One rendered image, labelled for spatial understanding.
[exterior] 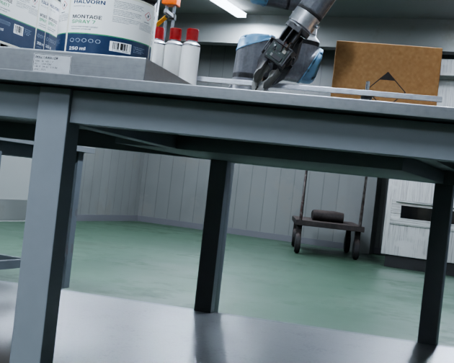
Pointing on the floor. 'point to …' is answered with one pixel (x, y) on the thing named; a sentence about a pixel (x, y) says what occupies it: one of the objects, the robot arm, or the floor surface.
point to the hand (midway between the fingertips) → (256, 89)
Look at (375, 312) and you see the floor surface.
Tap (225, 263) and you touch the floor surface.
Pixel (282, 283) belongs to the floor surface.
